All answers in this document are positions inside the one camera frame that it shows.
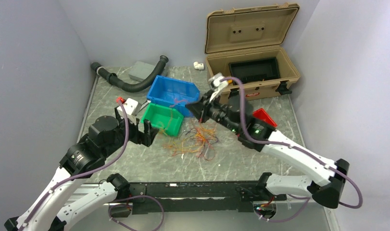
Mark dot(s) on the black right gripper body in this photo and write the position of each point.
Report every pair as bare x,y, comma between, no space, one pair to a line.
217,112

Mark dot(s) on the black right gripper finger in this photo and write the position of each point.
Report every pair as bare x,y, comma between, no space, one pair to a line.
198,109
208,97

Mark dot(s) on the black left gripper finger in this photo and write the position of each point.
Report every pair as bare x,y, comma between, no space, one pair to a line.
149,136
147,125

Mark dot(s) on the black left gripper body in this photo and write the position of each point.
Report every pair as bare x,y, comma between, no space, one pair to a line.
134,134

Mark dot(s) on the white pipe elbow fitting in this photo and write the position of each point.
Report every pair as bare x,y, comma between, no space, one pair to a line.
198,66

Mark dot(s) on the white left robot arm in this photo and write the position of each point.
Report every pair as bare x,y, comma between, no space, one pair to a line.
108,134

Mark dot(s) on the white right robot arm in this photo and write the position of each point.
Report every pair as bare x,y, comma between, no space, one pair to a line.
322,178

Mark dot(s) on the green plastic bin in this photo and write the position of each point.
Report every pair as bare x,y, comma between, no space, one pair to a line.
167,119

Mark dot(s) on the blue plastic bin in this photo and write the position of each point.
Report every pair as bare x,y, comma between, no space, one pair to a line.
177,93

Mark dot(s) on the silver open-end wrench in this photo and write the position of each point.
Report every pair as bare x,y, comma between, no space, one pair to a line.
144,105

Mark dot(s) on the red plastic bin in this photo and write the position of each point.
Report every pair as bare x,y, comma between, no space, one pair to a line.
261,114

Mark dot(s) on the grey flat block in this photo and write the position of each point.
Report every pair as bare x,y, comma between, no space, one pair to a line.
140,71

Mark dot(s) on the black toolbox tray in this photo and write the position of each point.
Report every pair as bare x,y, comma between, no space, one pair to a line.
255,70

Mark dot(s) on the tan plastic toolbox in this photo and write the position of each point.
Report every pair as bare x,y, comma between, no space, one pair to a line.
253,33

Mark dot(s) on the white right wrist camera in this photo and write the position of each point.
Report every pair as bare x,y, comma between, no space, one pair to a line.
218,84

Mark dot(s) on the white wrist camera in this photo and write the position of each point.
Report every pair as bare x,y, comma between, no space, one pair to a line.
131,106
218,84

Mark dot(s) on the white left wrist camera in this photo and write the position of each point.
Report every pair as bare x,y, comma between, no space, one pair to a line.
131,106

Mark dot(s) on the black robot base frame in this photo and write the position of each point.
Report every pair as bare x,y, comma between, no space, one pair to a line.
196,196

